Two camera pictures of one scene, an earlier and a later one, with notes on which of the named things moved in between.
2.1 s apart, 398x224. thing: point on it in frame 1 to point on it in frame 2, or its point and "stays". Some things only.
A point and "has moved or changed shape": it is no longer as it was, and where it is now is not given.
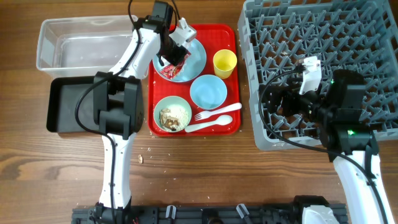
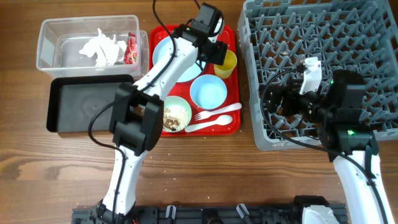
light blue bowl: [208, 92] stays
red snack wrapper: [171, 71] has moved or changed shape
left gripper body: [173, 53] to [216, 53]
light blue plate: [193, 67] stays
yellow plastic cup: [224, 61] stays
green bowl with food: [172, 114] stays
